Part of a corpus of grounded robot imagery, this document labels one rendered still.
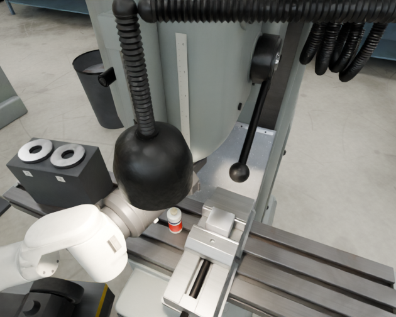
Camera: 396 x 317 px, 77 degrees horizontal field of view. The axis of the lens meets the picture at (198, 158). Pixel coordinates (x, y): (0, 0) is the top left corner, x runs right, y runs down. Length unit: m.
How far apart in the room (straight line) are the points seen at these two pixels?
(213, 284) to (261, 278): 0.15
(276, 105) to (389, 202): 1.76
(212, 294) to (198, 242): 0.12
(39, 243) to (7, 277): 0.09
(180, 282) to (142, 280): 0.23
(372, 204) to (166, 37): 2.20
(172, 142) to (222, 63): 0.13
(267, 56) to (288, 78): 0.41
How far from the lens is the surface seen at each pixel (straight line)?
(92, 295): 1.35
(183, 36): 0.28
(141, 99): 0.18
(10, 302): 1.30
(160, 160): 0.20
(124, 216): 0.42
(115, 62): 0.29
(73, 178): 0.75
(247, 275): 0.75
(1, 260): 0.50
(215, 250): 0.65
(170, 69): 0.30
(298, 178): 2.26
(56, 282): 1.21
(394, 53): 4.33
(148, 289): 0.85
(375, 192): 2.46
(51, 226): 0.43
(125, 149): 0.21
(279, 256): 0.79
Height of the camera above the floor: 1.62
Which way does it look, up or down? 46 degrees down
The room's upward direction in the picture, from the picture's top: straight up
